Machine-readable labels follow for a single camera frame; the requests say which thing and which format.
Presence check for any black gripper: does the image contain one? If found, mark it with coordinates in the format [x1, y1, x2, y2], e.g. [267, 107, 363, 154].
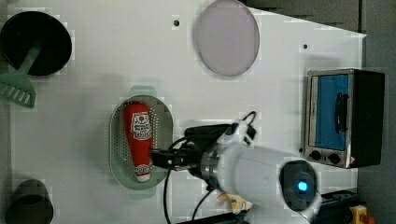
[149, 142, 203, 171]

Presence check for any red ketchup bottle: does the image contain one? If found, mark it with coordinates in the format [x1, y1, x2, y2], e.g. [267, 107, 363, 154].
[123, 102, 152, 182]

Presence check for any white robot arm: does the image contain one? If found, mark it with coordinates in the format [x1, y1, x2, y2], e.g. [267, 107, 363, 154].
[149, 119, 321, 224]

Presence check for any green oval strainer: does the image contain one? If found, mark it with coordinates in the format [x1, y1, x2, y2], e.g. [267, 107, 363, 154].
[108, 86, 173, 200]

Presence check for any peeled banana toy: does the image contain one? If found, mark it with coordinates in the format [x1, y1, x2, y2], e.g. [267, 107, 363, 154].
[218, 192, 251, 215]

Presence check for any lilac round plate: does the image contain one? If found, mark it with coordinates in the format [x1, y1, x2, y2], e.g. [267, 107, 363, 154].
[194, 0, 260, 77]

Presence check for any silver black toaster oven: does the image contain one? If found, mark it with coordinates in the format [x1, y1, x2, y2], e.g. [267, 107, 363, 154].
[304, 69, 385, 169]

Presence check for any dark grey cup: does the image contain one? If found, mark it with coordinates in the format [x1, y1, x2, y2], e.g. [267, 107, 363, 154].
[6, 179, 54, 224]

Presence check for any green spatula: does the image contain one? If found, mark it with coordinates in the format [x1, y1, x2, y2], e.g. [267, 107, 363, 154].
[0, 47, 41, 108]

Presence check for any black pot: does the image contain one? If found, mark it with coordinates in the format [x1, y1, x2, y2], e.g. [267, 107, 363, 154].
[1, 11, 72, 77]

